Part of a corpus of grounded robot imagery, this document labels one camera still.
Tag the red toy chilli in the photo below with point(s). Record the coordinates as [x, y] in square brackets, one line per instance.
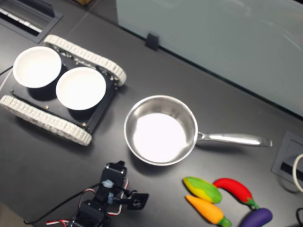
[233, 186]

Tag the pale grey putty lump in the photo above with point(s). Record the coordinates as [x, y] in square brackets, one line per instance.
[107, 183]

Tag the yellow green toy corn cob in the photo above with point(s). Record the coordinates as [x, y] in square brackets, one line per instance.
[203, 189]

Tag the white bowl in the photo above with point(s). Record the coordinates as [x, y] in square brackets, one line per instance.
[80, 87]
[35, 66]

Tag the orange toy carrot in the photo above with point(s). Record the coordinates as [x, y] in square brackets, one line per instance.
[206, 208]

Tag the tracked vehicle with white tracks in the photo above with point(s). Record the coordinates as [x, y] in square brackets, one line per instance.
[35, 116]

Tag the black partition clip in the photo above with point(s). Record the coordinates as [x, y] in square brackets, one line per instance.
[152, 41]

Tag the purple toy aubergine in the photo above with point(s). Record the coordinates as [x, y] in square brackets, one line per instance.
[258, 216]

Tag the frosted glass partition panel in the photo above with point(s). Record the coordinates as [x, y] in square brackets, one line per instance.
[225, 47]

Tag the brown cardboard box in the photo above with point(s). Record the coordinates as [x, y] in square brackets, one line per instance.
[84, 2]

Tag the black gripper camera board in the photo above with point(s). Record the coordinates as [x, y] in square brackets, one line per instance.
[138, 201]

